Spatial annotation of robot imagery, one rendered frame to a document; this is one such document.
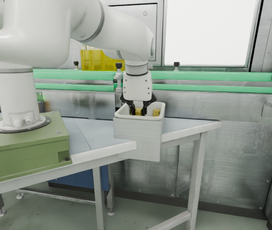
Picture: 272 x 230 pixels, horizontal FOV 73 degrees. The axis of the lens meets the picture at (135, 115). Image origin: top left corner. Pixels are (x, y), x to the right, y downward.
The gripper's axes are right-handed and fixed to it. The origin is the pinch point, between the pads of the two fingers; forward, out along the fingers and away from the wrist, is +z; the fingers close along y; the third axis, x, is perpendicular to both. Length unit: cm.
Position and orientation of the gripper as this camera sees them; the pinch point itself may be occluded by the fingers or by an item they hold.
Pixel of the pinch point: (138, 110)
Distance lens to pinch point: 68.9
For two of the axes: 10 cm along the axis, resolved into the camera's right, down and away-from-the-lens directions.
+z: 0.5, 8.4, 5.4
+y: -9.8, -0.6, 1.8
